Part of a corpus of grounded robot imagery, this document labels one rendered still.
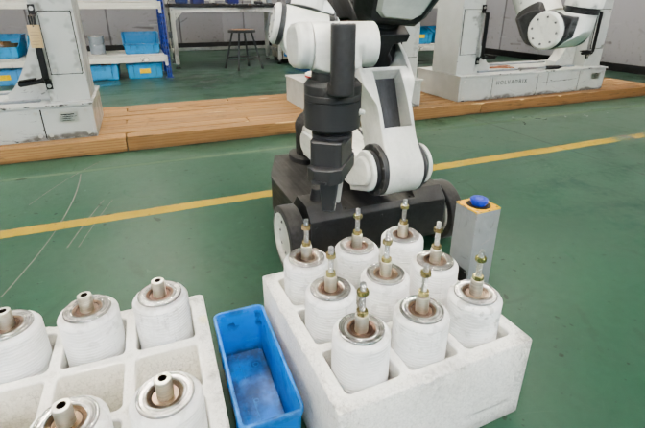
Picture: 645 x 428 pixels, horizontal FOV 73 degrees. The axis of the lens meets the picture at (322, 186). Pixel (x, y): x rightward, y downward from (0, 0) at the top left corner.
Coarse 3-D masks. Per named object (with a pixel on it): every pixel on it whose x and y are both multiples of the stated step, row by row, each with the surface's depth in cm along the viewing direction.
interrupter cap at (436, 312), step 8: (416, 296) 78; (400, 304) 75; (408, 304) 76; (432, 304) 76; (440, 304) 75; (408, 312) 74; (416, 312) 74; (432, 312) 74; (440, 312) 74; (416, 320) 72; (424, 320) 72; (432, 320) 72; (440, 320) 72
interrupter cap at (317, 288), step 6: (312, 282) 81; (318, 282) 82; (342, 282) 82; (312, 288) 80; (318, 288) 80; (342, 288) 80; (348, 288) 80; (312, 294) 79; (318, 294) 78; (324, 294) 78; (330, 294) 79; (336, 294) 78; (342, 294) 78; (348, 294) 78; (324, 300) 77; (330, 300) 77; (336, 300) 77
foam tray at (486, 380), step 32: (288, 320) 83; (288, 352) 85; (320, 352) 75; (448, 352) 78; (480, 352) 75; (512, 352) 77; (320, 384) 70; (384, 384) 69; (416, 384) 69; (448, 384) 72; (480, 384) 76; (512, 384) 81; (320, 416) 72; (352, 416) 65; (384, 416) 68; (416, 416) 72; (448, 416) 76; (480, 416) 80
